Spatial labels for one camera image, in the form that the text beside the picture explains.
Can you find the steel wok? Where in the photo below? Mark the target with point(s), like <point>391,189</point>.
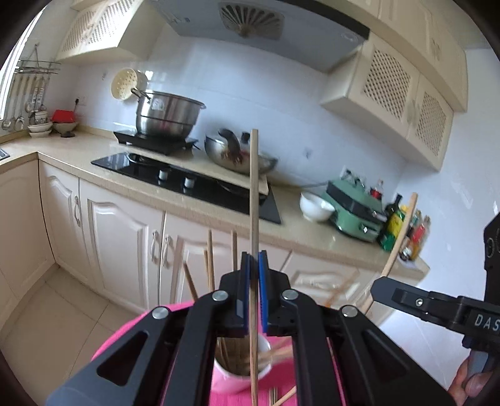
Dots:
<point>226,154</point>

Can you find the black induction cooker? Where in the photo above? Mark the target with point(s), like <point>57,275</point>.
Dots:
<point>152,140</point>

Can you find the green countertop appliance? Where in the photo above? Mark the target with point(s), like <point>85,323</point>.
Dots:
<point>353,210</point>

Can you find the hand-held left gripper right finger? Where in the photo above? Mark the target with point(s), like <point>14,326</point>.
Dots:
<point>262,289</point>

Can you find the dark glass oil bottle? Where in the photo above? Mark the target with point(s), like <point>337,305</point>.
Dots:
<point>393,210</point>

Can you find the black glass gas hob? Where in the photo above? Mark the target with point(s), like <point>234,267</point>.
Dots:
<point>148,168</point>

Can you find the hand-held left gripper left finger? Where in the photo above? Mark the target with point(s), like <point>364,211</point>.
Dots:
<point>246,281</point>

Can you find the person's right hand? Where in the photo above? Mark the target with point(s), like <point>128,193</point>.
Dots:
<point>476,390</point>

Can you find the pink cup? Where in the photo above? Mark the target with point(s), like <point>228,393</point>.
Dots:
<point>230,384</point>

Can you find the small dark condiment bottle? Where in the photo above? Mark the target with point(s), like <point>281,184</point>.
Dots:
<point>406,250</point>

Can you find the red cap bottle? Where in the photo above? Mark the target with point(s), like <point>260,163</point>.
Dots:
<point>377,191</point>

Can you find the light wooden chopstick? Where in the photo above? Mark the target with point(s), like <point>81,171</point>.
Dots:
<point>402,234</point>
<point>254,195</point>
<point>287,395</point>
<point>274,396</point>

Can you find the stack of white bowls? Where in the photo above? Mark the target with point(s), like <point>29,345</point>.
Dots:
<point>39,127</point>

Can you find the stainless steel pot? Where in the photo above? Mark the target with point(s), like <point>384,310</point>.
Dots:
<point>168,113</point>

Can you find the cream perforated steamer plate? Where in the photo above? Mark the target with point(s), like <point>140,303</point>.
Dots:
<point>125,84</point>

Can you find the cream lattice wall cabinet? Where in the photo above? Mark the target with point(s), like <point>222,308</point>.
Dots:
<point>101,27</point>

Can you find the white bowl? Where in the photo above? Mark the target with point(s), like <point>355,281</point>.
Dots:
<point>314,207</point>

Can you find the grey range hood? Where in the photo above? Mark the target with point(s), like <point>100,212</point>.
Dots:
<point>254,35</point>

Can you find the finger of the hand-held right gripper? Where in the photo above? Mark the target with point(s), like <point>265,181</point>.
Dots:
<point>422,306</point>

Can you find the round pink mat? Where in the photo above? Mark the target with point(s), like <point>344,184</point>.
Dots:
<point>226,402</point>

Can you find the cream lattice wall cabinets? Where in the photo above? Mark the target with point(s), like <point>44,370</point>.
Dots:
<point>406,89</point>

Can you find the red label sauce bottle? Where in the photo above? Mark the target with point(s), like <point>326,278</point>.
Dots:
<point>418,234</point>

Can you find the cream kitchen base cabinets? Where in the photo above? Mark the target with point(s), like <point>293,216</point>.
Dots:
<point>117,242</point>

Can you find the bunch of brown chopsticks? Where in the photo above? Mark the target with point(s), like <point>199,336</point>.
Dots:
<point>211,257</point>

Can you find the hanging utensil rack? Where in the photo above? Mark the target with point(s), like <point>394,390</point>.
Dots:
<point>27,89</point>

